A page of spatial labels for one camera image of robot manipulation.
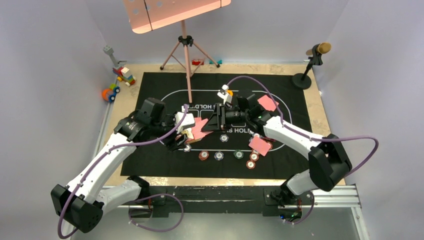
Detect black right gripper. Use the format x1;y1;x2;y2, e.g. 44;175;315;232
202;102;250;133

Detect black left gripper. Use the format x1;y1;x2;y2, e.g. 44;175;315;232
150;110;187;151

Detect blue chips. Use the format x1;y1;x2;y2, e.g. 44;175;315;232
183;144;192;153

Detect card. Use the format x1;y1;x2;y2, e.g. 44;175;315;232
258;94;279;112
248;136;273;157
194;117;208;129

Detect red-backed playing card deck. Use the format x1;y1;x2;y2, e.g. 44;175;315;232
191;127;212;138

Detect lone blue chip mid-table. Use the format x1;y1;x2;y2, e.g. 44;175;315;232
219;134;229;143

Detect red poker chip stack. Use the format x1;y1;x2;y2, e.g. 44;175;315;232
198;150;210;161

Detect blue poker chip stack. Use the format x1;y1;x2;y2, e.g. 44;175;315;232
214;151;224;161

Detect red chips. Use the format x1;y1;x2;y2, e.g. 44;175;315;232
246;141;273;169

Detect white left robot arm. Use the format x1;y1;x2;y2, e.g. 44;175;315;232
50;98;195;240

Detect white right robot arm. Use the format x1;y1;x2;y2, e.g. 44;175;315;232
202;85;352;204

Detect red playing card box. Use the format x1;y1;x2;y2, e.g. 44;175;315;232
181;128;203;144

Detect black poker table mat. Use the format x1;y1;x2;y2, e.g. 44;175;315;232
120;72;312;179

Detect green poker chip stack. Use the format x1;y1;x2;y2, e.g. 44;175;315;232
233;149;244;159

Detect small teal toy block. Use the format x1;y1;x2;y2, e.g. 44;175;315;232
209;59;223;65

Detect small red toy block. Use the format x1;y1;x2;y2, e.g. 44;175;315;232
191;58;205;66

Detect orange blue toy wheel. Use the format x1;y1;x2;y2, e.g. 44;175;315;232
101;83;120;103

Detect colourful toy block train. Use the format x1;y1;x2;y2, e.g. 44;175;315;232
112;66;136;87

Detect gold microphone on stand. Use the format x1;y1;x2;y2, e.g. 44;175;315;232
291;42;332;90

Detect grey toy block tower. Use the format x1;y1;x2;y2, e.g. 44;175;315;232
103;45;120;68

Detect pink music stand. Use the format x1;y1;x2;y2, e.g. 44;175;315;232
123;0;232;104

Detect aluminium mounting rail frame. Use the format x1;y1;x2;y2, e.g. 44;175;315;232
60;184;370;240

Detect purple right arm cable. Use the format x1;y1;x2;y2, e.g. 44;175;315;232
226;75;380;225

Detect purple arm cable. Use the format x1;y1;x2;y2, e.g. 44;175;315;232
57;104;190;239
226;75;380;225

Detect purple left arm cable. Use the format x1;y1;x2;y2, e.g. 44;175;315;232
57;104;190;239

